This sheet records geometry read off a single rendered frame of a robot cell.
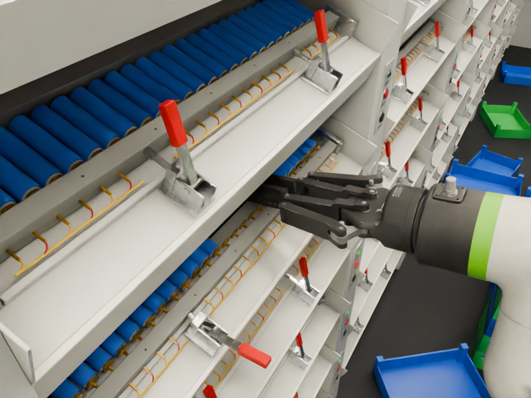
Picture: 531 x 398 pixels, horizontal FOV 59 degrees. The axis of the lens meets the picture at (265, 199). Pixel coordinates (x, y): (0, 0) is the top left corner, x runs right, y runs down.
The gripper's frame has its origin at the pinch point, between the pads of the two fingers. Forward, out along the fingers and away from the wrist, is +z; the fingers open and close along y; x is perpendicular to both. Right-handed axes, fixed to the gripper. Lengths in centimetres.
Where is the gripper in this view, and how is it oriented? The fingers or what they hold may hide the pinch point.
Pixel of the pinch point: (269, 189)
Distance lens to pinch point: 62.4
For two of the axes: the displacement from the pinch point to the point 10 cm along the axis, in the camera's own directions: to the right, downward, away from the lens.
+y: -5.1, 5.3, -6.8
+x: 1.3, 8.3, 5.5
